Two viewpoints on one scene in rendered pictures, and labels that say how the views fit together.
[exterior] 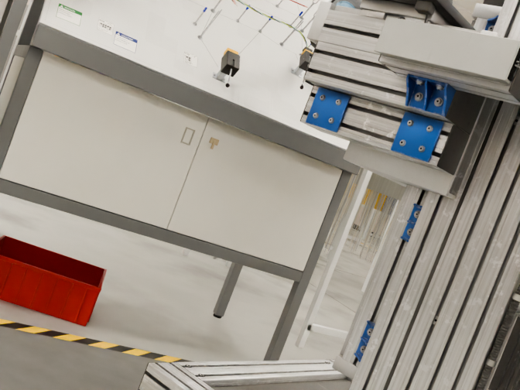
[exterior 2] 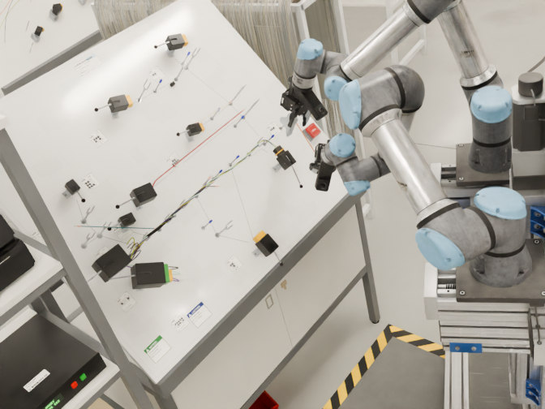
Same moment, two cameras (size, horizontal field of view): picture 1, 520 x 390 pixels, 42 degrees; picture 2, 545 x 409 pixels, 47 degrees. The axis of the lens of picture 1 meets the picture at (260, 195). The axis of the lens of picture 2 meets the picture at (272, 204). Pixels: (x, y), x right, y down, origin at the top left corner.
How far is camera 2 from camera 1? 1.82 m
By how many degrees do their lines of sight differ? 35
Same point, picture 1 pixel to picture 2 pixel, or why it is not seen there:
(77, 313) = not seen: outside the picture
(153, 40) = (206, 285)
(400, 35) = not seen: outside the picture
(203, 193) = (297, 309)
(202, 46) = (225, 240)
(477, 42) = not seen: outside the picture
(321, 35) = (439, 316)
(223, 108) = (281, 269)
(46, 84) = (182, 393)
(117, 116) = (229, 348)
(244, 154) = (302, 264)
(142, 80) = (232, 322)
